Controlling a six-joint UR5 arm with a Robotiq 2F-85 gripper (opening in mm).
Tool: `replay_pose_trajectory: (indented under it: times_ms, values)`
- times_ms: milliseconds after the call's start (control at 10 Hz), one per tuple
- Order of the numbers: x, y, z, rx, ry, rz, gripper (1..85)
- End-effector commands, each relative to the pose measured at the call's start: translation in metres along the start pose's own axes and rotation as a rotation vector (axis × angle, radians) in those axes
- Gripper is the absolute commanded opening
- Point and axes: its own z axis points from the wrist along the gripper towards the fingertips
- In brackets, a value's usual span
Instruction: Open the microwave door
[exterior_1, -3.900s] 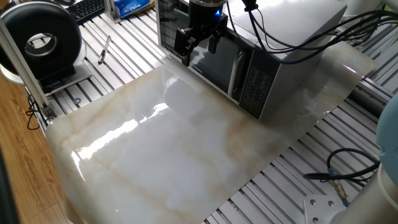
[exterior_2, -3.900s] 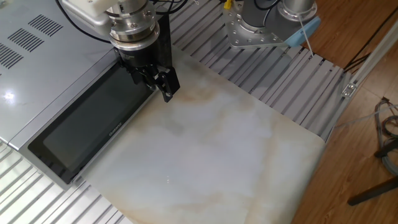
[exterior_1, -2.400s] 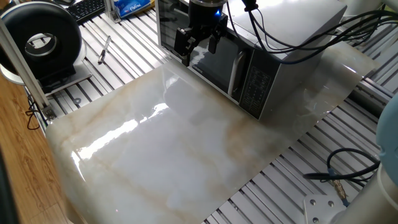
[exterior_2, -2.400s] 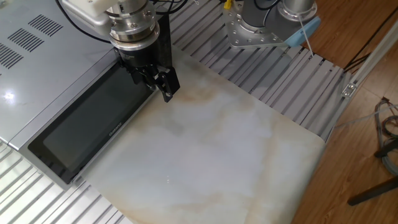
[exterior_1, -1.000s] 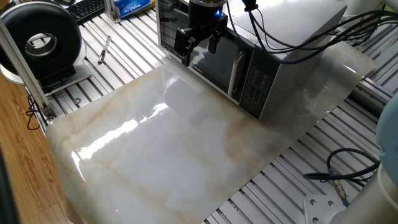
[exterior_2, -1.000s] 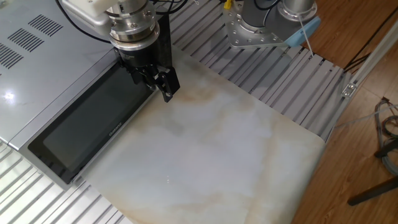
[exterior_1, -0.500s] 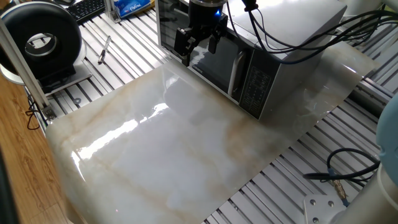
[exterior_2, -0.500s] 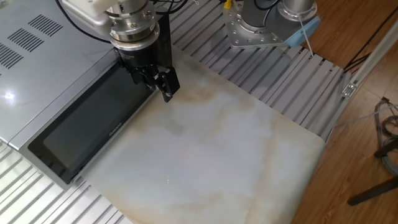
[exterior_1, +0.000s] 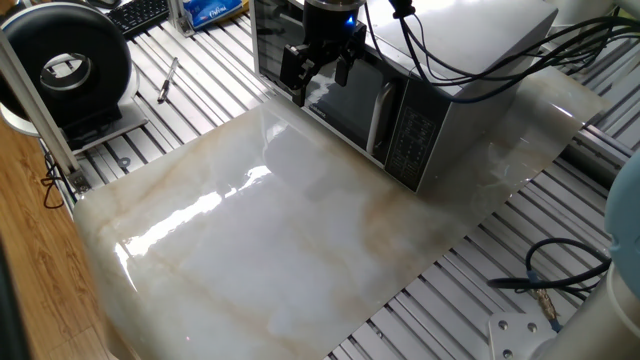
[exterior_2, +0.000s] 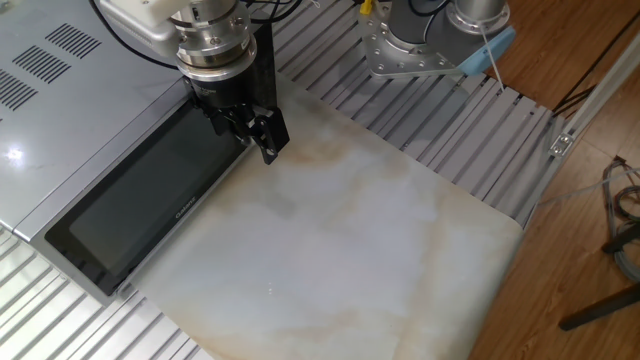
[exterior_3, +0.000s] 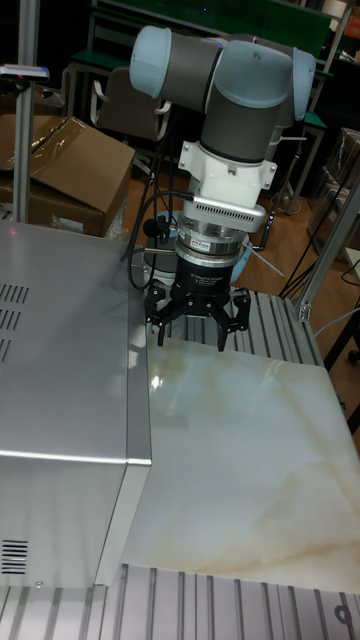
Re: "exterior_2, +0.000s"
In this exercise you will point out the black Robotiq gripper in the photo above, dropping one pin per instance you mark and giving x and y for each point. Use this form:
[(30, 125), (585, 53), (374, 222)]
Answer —
[(220, 95)]

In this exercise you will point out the black glass microwave door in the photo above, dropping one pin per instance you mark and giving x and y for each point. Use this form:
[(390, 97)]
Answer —
[(140, 200)]

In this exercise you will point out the silver UR5 robot arm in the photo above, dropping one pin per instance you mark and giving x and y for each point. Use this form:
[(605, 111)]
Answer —
[(215, 40)]

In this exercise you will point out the silver microwave oven body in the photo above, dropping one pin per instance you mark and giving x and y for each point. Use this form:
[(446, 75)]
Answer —
[(100, 100)]

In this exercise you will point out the marble pattern table mat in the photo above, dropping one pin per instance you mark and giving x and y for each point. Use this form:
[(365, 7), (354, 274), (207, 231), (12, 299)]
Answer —
[(350, 225)]

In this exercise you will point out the yellow connector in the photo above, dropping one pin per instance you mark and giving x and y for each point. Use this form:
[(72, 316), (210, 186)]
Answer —
[(366, 6)]

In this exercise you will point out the white zip tie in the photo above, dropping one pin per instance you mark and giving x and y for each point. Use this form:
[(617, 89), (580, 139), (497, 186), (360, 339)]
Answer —
[(492, 62)]

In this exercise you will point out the dark furniture leg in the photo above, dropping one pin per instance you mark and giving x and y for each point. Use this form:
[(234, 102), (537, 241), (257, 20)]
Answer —
[(625, 240), (600, 307)]

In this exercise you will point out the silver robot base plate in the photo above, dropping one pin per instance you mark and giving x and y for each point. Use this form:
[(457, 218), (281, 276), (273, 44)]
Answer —
[(395, 60)]

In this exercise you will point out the silver corner bracket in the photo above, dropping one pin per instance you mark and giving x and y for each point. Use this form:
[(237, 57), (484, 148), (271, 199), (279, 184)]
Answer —
[(561, 145)]

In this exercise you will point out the aluminium frame post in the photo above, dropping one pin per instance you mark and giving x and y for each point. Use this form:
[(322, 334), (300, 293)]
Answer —
[(605, 85)]

